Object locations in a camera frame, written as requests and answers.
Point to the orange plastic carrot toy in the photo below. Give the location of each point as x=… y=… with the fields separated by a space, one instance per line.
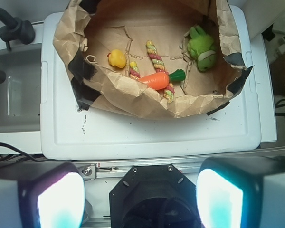
x=161 y=80

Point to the crumpled brown paper bag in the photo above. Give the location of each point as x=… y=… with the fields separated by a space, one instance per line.
x=90 y=29

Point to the green plush frog toy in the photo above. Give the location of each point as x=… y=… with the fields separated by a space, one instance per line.
x=201 y=48

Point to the long multicolour rope toy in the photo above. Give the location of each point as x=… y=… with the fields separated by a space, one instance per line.
x=159 y=66

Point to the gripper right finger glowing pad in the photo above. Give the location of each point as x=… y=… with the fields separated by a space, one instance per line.
x=242 y=192

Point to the yellow rubber duck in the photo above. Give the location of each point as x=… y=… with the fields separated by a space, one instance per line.
x=116 y=58

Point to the short multicolour rope toy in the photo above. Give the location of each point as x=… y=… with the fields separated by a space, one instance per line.
x=134 y=71

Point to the white plastic bin lid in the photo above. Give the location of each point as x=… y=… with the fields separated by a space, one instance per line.
x=68 y=133

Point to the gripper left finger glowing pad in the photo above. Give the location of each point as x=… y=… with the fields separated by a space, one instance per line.
x=41 y=195

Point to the black octagonal mount plate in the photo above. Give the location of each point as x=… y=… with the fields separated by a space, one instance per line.
x=157 y=196

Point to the black faucet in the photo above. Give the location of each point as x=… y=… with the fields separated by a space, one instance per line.
x=15 y=29

